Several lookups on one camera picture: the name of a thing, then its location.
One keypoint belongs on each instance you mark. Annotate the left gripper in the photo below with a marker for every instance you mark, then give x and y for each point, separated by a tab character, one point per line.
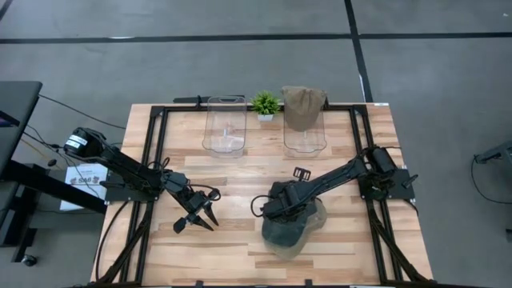
198	200

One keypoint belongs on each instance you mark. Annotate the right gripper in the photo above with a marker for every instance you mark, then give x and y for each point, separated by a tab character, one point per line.
288	204

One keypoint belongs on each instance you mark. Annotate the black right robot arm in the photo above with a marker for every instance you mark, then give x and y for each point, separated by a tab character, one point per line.
340	174

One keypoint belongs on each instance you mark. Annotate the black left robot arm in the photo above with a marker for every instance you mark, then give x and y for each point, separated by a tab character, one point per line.
120	162

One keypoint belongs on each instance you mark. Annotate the clear plastic bin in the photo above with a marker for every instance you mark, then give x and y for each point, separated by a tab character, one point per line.
224	148
306	146

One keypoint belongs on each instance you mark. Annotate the small plant in white pot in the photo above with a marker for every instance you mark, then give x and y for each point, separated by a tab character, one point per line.
265	103

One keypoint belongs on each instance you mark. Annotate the white printed box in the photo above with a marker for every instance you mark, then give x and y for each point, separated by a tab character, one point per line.
86	176

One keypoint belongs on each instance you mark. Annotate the black caster wheel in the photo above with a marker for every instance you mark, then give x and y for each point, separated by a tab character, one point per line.
29	261

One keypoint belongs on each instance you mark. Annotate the black desk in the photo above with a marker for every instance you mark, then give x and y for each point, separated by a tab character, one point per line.
16	120

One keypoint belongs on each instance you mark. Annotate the grey stand leg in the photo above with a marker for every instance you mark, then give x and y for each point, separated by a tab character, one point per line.
496	152

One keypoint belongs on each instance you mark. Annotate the black clamp bracket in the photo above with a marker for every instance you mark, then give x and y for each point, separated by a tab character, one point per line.
308	282

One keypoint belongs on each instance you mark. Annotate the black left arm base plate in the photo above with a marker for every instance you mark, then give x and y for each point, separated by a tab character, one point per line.
120	194

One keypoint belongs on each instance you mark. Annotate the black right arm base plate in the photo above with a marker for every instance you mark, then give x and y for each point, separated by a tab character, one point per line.
404	192

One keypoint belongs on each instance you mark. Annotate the black aluminium rig frame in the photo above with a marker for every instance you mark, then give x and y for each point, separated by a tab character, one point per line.
157	110

